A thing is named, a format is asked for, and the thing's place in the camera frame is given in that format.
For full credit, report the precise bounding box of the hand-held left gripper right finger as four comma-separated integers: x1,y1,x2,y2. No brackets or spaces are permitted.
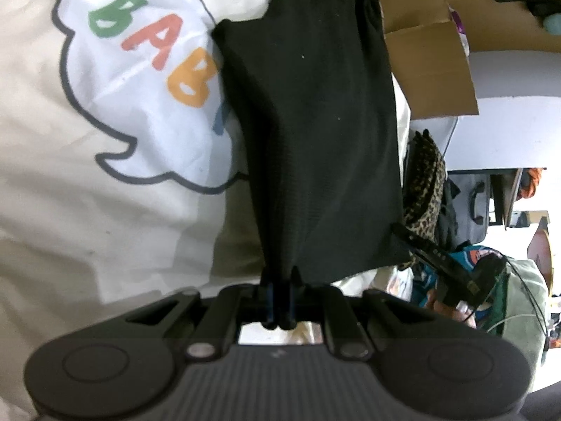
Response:
279,265,440,358

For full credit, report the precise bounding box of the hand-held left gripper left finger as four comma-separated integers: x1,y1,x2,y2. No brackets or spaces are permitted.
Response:
125,267,279,358

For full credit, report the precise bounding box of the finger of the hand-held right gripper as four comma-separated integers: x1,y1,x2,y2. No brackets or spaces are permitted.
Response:
390,223,466,282

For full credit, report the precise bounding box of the black knit sweater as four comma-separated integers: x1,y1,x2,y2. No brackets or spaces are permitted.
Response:
210,0,417,284

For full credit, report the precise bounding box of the person's right hand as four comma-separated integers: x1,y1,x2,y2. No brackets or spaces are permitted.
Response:
425,287,472,322

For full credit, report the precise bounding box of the person's teal printed shirt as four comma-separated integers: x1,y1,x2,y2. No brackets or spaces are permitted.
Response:
388,246,505,330

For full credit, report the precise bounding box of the light green cloth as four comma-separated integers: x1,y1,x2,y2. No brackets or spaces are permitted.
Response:
482,259,550,370

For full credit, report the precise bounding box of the leopard print cloth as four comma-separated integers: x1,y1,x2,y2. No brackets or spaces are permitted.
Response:
397,129,448,273

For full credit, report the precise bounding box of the grey suitcase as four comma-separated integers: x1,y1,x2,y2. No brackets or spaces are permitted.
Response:
438,171,497,247

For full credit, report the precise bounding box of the small wooden desk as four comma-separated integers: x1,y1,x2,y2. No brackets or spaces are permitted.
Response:
488,167,549,232

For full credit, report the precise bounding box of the cardboard box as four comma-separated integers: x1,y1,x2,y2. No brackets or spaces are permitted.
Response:
351,0,561,120

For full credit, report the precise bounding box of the white and purple plastic bag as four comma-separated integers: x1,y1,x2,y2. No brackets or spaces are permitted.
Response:
445,4,473,54

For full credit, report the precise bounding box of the thin black cable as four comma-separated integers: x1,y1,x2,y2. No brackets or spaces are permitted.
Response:
500,256,550,360

